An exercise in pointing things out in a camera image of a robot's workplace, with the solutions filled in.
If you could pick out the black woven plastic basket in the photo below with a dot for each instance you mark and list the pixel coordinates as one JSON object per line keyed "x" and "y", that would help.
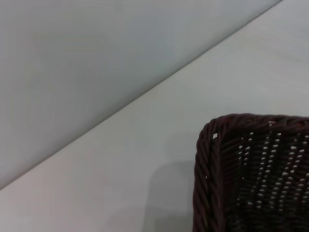
{"x": 256, "y": 174}

